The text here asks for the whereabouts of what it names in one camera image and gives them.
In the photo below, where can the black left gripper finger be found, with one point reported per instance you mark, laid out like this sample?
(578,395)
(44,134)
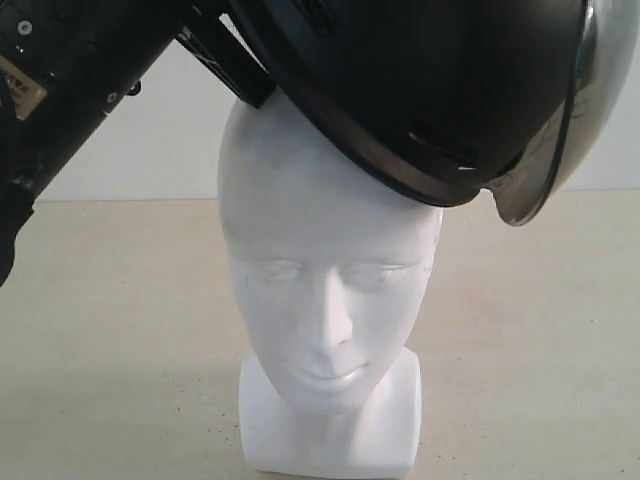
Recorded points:
(205,36)

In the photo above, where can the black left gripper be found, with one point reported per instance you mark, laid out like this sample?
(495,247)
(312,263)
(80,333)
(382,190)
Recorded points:
(65,66)

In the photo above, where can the black helmet with tinted visor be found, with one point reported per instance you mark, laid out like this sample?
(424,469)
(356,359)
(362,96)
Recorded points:
(443,99)

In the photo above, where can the white mannequin head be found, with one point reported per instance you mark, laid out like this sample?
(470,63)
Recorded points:
(329,270)

